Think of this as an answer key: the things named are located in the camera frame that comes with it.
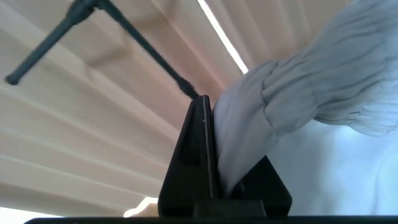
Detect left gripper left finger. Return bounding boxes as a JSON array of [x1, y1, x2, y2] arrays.
[[157, 95, 223, 218]]

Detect beige curtain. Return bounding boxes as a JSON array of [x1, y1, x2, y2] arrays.
[[0, 0, 355, 218]]

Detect black clothes rack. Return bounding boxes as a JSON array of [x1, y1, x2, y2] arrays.
[[4, 0, 200, 100]]

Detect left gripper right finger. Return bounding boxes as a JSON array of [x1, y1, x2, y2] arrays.
[[231, 155, 293, 218]]

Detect pale grey shorts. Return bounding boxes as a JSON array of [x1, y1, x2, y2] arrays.
[[213, 0, 398, 216]]

